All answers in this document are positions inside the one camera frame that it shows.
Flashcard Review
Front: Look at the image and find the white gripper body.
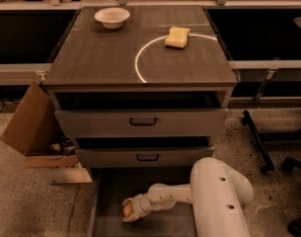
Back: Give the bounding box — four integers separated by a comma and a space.
132, 194, 154, 217

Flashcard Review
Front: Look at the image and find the orange fruit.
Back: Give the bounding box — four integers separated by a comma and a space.
123, 204, 132, 217

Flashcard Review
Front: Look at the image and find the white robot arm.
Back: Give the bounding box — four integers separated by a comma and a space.
122, 157, 254, 237

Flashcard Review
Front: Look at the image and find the open bottom drawer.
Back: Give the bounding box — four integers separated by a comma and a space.
87, 167, 196, 237

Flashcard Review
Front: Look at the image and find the grey drawer cabinet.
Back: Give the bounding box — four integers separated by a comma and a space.
41, 5, 239, 183

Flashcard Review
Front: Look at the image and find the brown cardboard box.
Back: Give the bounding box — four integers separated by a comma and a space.
0, 82, 93, 185

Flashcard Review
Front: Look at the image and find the black chair base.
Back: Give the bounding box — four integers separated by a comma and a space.
280, 156, 301, 237

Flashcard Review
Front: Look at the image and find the yellow sponge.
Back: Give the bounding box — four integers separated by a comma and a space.
165, 27, 190, 48

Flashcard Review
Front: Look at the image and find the white bowl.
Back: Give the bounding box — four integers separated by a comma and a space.
95, 7, 130, 30

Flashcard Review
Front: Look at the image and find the middle drawer with handle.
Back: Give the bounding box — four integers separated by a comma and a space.
76, 146, 214, 168

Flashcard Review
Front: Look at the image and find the drawer with handle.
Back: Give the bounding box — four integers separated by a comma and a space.
76, 146, 214, 168
55, 109, 228, 138

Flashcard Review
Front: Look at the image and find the top drawer with handle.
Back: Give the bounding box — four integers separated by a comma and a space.
55, 109, 228, 138

